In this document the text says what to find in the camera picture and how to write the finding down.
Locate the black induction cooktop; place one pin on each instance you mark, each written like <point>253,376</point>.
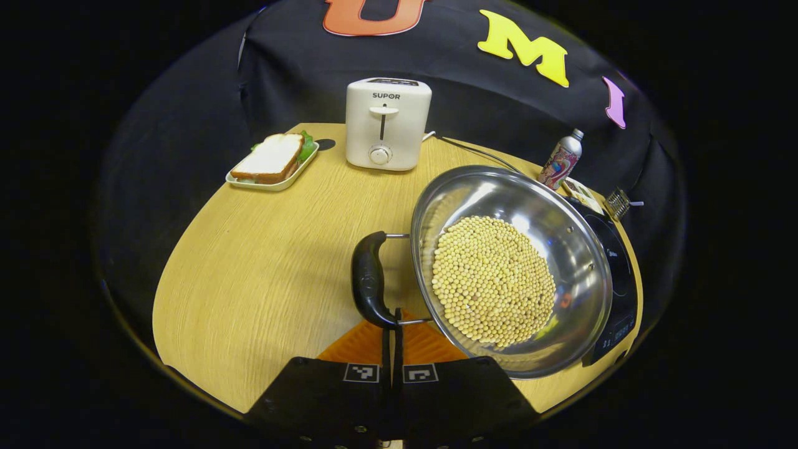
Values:
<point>617,274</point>

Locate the metal drink bottle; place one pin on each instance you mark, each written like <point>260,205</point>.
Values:
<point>561,162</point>

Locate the large soybean pile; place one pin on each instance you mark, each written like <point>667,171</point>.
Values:
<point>492,280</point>

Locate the stainless steel pot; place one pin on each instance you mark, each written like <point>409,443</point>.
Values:
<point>499,199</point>

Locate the cream rectangular tray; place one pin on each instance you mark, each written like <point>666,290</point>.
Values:
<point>277,186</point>

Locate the white divided tray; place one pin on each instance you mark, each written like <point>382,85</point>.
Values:
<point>583,193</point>

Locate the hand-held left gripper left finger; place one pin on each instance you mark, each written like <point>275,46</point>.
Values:
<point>324,393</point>

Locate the white toaster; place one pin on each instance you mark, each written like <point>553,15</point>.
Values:
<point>386,125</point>

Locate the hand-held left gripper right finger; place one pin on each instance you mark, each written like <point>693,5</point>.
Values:
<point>461,393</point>

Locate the sandwich with lettuce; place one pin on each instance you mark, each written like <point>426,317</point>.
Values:
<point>271,156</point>

